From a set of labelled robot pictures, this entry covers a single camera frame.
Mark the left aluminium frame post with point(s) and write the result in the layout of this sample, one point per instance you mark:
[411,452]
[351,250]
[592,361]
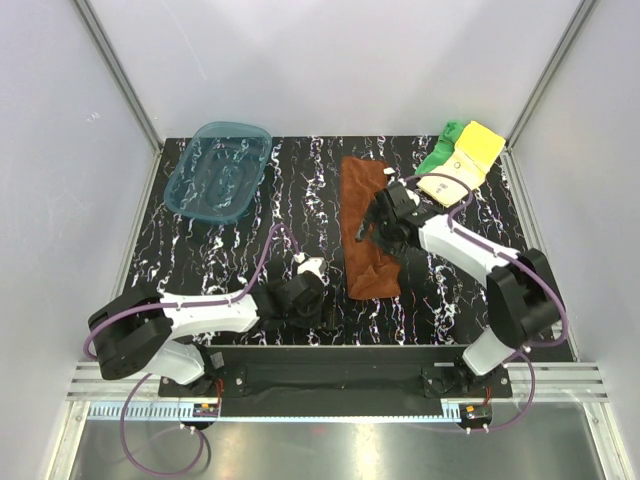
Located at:
[101,41]

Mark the brown towel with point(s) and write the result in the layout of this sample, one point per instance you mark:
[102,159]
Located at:
[370,273]

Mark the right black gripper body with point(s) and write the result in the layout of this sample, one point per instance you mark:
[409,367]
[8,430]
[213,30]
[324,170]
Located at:
[386,238]

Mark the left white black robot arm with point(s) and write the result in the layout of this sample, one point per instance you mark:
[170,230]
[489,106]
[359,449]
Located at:
[139,331]

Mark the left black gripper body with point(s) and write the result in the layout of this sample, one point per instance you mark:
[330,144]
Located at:
[308,318]

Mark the teal transparent plastic bin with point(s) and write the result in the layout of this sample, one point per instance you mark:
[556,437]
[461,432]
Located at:
[218,172]

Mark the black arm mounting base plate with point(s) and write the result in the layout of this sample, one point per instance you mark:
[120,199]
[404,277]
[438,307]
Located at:
[434,371]

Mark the cream towel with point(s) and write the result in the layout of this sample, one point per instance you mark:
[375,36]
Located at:
[453,179]

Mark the aluminium frame rail front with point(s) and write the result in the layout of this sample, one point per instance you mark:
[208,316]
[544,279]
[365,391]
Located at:
[240,400]

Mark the yellow towel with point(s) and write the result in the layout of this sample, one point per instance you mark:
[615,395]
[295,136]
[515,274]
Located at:
[480,144]

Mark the right aluminium frame post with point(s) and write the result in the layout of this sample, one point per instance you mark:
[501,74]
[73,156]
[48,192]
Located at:
[568,38]

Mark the green towel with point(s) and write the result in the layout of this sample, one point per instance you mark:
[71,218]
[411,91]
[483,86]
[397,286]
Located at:
[443,149]

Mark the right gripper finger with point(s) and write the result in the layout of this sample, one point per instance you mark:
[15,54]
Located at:
[373,213]
[367,232]

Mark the aluminium frame post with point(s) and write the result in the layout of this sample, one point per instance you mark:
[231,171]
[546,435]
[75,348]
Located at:
[101,41]
[568,38]

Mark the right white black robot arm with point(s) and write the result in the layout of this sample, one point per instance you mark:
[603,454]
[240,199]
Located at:
[522,295]

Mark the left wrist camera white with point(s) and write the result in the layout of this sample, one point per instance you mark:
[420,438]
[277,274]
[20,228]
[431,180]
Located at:
[314,265]

